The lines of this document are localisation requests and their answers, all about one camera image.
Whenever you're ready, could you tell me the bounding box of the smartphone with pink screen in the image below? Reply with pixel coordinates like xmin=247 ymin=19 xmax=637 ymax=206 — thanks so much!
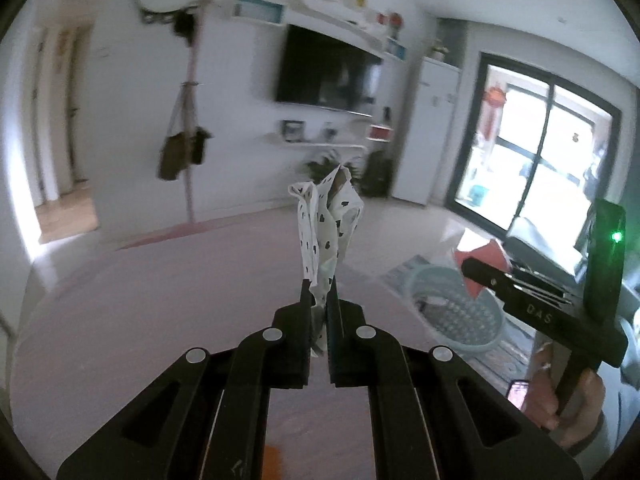
xmin=506 ymin=380 xmax=530 ymax=411

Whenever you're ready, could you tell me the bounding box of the light blue plastic basket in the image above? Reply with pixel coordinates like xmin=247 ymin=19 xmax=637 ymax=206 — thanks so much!
xmin=409 ymin=265 xmax=507 ymax=361

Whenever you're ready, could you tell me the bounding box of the white curved low shelf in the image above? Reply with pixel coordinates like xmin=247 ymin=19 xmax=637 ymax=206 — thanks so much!
xmin=260 ymin=132 xmax=368 ymax=153

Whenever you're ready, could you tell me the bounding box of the black-framed sliding glass door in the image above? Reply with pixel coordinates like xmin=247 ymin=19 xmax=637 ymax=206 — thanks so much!
xmin=445 ymin=51 xmax=623 ymax=261

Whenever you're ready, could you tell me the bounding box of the person's right hand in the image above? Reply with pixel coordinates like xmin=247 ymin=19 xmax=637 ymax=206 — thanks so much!
xmin=520 ymin=345 xmax=607 ymax=453

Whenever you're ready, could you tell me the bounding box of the person's right forearm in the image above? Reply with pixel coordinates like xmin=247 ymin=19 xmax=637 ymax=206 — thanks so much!
xmin=567 ymin=412 xmax=613 ymax=458

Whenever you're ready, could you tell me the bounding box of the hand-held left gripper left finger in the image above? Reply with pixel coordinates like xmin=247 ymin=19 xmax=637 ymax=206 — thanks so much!
xmin=56 ymin=277 xmax=313 ymax=480

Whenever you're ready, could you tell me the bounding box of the small black bag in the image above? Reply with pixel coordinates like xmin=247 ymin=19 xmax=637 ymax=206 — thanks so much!
xmin=189 ymin=126 xmax=211 ymax=165

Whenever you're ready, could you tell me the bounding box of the black wall television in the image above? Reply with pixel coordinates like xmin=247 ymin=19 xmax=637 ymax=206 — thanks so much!
xmin=275 ymin=24 xmax=383 ymax=116

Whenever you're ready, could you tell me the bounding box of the brown tote bag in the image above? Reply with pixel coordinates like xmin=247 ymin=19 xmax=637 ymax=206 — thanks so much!
xmin=157 ymin=85 xmax=188 ymax=181

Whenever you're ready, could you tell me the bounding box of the red knot hanging ornament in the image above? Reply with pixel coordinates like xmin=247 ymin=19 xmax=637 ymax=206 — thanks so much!
xmin=479 ymin=82 xmax=506 ymax=146

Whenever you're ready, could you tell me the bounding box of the black hat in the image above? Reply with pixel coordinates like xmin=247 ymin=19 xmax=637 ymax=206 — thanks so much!
xmin=172 ymin=10 xmax=197 ymax=41

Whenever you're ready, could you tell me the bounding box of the red cloth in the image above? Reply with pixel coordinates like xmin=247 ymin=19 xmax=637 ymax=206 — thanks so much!
xmin=454 ymin=240 xmax=511 ymax=302

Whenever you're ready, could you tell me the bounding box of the green potted plant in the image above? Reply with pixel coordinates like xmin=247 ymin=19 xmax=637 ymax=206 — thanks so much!
xmin=305 ymin=150 xmax=363 ymax=186

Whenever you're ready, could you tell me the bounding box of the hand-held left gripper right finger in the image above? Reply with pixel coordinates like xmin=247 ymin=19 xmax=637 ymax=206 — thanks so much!
xmin=325 ymin=282 xmax=586 ymax=480

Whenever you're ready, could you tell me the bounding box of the long white wall shelf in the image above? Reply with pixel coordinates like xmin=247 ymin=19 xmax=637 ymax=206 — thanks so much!
xmin=287 ymin=0 xmax=401 ymax=61

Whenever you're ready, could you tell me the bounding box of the white blue-lined wall cubby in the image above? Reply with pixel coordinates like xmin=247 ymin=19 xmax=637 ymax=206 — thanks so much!
xmin=232 ymin=0 xmax=286 ymax=28

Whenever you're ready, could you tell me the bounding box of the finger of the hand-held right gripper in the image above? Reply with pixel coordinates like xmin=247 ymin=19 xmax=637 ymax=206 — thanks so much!
xmin=506 ymin=266 xmax=586 ymax=307
xmin=461 ymin=257 xmax=508 ymax=292

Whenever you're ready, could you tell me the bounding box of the white coat rack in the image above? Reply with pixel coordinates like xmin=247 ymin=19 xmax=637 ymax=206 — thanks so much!
xmin=182 ymin=0 xmax=251 ymax=223

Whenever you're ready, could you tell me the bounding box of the white black-patterned cloth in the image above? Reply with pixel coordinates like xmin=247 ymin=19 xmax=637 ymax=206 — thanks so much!
xmin=288 ymin=164 xmax=363 ymax=358

